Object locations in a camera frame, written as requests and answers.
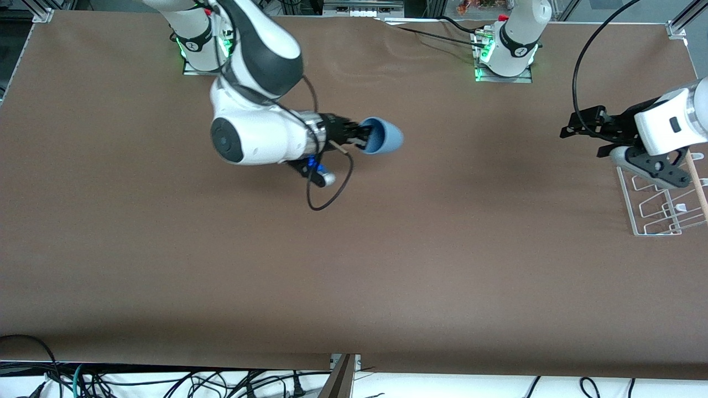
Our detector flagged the blue plastic cup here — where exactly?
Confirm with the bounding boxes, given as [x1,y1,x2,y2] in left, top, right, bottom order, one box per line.
[360,117,405,156]

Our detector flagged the brown table cover mat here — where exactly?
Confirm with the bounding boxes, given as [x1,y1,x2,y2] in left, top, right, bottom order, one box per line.
[0,11,708,381]

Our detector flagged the grey power strip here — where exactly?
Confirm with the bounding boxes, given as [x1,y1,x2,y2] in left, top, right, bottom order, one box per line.
[323,0,405,19]

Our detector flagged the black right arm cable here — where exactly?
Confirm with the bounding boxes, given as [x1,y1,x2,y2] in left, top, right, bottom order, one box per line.
[210,0,355,212]

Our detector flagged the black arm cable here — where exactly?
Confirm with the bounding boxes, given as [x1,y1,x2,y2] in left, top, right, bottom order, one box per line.
[210,0,355,212]
[572,0,643,132]

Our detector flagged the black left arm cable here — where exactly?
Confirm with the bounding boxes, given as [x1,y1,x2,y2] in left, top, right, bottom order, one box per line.
[572,0,643,132]

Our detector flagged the white wire cup rack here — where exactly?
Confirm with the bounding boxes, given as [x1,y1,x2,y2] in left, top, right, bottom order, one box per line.
[616,160,708,237]

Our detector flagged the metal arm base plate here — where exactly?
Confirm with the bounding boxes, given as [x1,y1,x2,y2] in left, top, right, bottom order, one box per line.
[182,24,233,77]
[474,30,534,84]

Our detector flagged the wooden rack handle rod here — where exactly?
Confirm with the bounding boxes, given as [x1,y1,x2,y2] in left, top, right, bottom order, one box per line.
[685,152,708,223]

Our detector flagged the black cable on mat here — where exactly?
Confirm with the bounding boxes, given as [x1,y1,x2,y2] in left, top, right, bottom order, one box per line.
[382,15,490,49]

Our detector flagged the aluminium frame profile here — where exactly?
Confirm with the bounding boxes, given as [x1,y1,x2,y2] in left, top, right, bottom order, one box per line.
[28,0,57,24]
[666,0,708,40]

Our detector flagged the metal table bracket post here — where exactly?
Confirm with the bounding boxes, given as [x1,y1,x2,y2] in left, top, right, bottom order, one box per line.
[317,353,362,398]

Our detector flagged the black tangled cable bundle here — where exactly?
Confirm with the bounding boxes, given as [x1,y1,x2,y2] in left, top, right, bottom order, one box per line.
[83,369,332,398]

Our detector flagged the black looped floor cable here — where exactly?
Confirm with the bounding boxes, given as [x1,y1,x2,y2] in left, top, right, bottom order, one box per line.
[0,334,60,383]

